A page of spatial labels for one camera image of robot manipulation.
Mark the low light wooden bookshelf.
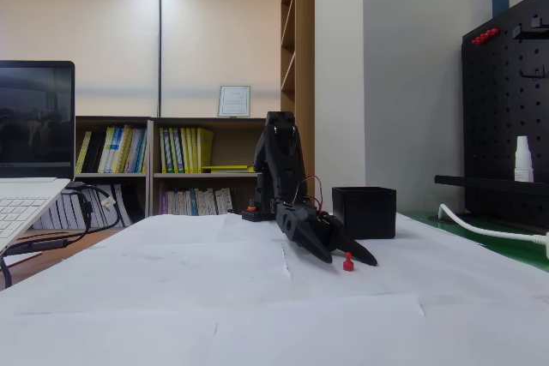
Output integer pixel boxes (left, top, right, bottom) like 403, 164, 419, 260
148, 117, 275, 218

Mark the wide yellow binder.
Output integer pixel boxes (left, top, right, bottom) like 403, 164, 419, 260
196, 127, 214, 174

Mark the black orange base clamp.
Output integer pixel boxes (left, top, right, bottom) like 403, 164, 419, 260
240, 198, 263, 224

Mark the white paper sheet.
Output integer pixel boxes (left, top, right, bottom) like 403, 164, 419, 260
281, 210, 549, 298
10, 240, 296, 316
213, 291, 549, 366
0, 309, 219, 366

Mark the tall wooden bookshelf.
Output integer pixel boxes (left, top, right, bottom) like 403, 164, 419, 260
280, 0, 317, 214

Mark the framed certificate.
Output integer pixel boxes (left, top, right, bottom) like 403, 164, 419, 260
217, 84, 251, 118

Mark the black laptop cable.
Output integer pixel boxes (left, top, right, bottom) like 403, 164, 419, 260
0, 183, 122, 290

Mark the black pegboard shelf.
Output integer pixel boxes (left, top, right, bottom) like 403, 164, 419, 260
433, 174, 549, 196

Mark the black square box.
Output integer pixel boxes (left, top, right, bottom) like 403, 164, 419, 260
331, 186, 397, 241

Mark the white plastic bottle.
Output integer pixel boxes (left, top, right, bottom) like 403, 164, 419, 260
513, 135, 535, 183

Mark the low dark wooden bookshelf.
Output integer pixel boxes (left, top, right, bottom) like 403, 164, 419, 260
75, 116, 152, 230

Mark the green desk mat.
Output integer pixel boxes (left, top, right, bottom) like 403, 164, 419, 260
401, 210, 549, 273

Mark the black pegboard hook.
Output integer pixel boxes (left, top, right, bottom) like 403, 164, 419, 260
519, 64, 549, 82
511, 25, 549, 40

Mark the black pegboard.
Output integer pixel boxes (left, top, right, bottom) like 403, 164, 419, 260
461, 0, 549, 228

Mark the white laptop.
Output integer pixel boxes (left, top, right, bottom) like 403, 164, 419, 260
0, 60, 76, 254

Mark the white power cable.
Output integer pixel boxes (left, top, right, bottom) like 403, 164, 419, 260
437, 204, 549, 243

